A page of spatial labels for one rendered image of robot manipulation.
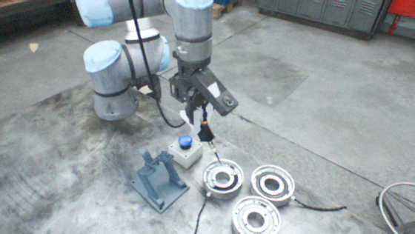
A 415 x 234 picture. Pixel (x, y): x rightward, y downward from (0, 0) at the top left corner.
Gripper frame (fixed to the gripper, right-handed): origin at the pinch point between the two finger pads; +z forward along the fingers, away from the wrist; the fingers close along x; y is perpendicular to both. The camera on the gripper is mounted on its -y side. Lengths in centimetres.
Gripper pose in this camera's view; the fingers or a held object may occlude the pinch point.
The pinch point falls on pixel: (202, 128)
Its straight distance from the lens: 67.4
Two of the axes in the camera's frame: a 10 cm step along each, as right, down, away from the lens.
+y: -7.4, -4.4, 5.1
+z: 0.0, 7.6, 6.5
